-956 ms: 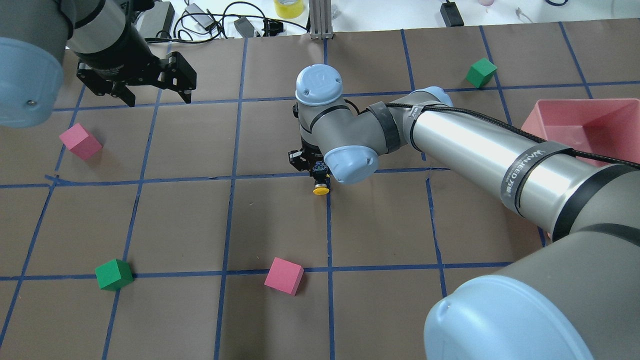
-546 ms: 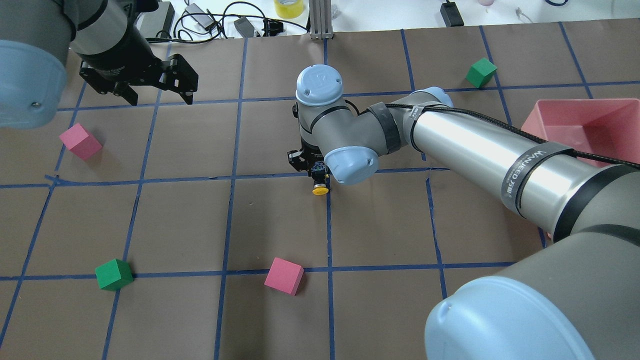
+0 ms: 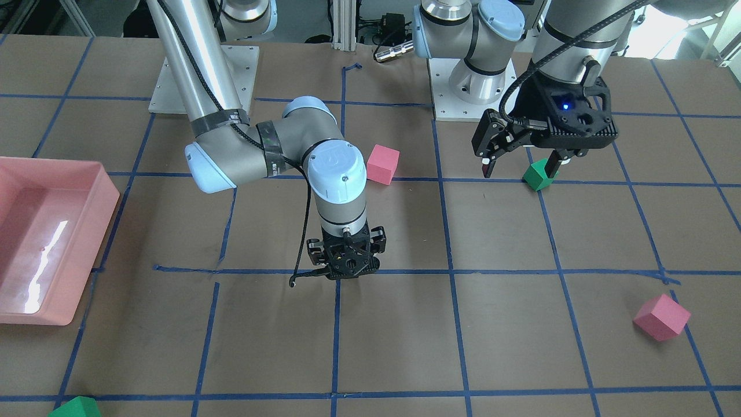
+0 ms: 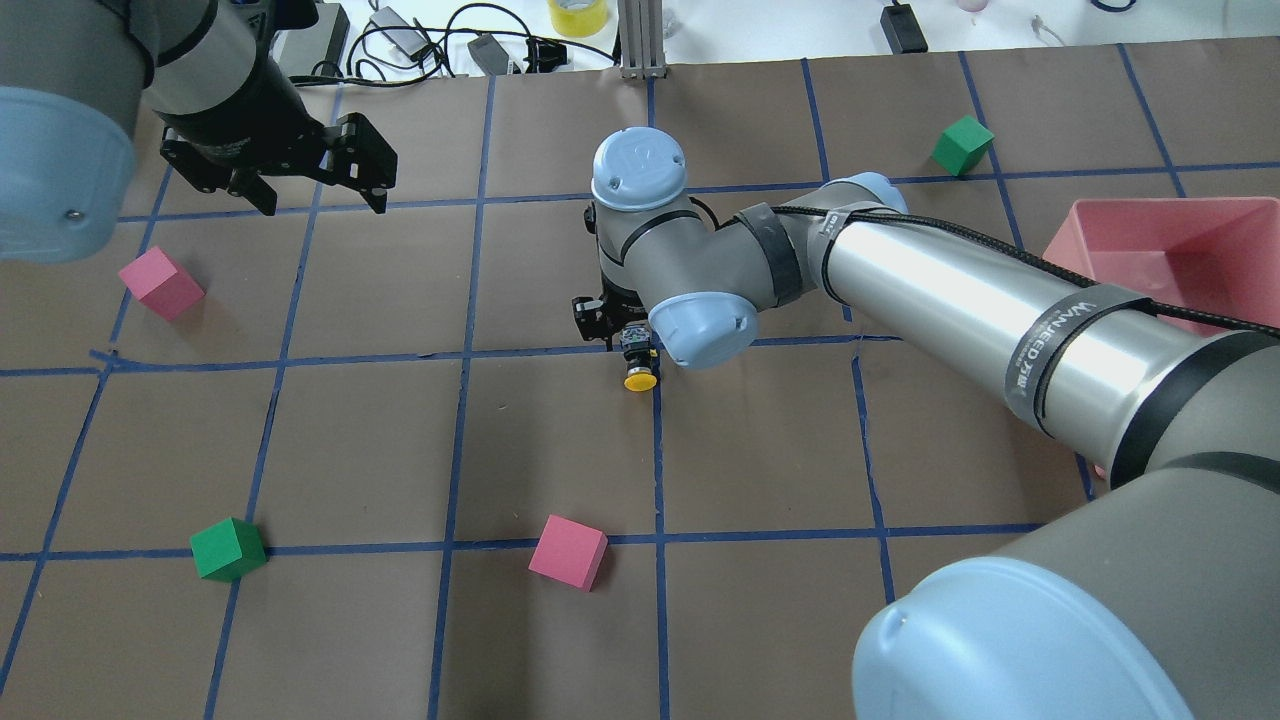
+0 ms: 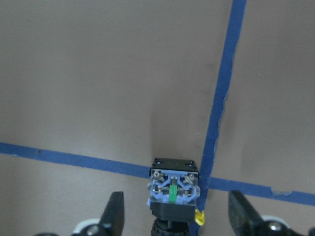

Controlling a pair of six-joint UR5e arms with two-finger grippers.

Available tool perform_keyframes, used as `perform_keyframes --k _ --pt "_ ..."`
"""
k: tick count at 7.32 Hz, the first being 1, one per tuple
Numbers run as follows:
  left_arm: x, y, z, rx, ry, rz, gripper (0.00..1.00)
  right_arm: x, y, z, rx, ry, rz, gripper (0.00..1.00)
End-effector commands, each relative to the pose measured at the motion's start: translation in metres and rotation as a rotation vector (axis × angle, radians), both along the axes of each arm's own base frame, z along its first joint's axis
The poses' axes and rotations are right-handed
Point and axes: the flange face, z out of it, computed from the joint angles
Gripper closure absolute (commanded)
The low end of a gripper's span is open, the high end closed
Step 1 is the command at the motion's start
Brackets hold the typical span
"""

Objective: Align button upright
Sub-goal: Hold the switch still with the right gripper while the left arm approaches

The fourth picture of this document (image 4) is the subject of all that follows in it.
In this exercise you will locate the pink plastic bin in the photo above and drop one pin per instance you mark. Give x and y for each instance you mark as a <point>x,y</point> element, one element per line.
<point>1180,260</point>

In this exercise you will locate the grey power brick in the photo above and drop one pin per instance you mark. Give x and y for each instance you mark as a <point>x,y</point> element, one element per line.
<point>313,51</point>

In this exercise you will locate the green foam cube near left arm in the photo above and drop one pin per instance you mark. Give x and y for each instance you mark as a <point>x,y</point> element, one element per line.
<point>227,550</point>

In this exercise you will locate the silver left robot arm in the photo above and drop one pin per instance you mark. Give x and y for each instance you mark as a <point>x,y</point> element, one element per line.
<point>75,75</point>

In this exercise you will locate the yellow push button switch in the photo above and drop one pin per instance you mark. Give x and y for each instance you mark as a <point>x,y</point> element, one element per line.
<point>639,353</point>

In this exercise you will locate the pink foam cube centre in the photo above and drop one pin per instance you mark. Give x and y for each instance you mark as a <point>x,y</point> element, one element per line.
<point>569,552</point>

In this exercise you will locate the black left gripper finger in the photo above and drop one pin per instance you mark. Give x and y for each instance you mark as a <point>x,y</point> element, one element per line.
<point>252,188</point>
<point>355,155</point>

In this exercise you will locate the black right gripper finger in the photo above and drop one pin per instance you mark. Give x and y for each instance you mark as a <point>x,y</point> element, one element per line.
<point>589,318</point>

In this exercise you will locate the aluminium profile post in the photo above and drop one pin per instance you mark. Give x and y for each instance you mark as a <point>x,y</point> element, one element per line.
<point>640,35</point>

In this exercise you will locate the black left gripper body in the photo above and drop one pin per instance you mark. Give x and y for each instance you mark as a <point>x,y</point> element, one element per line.
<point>243,112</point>

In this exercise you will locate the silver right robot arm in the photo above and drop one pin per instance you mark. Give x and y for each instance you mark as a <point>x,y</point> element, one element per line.
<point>1156,601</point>

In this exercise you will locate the black power adapter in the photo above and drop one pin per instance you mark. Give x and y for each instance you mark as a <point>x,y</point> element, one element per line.
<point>902,29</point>

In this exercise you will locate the green foam cube near bin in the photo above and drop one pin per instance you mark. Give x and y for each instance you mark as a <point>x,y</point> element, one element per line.
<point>962,145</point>

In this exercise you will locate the pink foam cube side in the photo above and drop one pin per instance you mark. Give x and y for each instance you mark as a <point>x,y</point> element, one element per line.
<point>161,284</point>

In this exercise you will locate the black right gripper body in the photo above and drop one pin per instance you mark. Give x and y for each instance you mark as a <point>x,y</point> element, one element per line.
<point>590,318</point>

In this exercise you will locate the yellow tape roll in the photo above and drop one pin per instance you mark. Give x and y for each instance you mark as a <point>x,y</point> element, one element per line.
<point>578,19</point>

